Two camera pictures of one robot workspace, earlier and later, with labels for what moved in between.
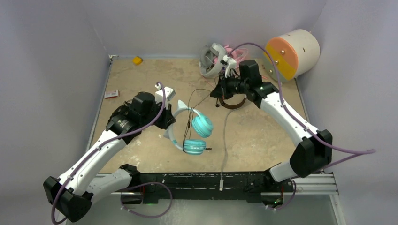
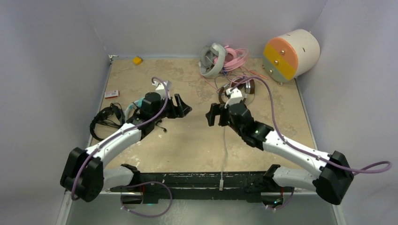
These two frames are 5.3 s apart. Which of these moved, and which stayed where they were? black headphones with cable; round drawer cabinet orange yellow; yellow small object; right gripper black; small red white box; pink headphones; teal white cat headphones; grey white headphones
Moved: right gripper black; teal white cat headphones; black headphones with cable
Stayed: yellow small object; pink headphones; small red white box; grey white headphones; round drawer cabinet orange yellow
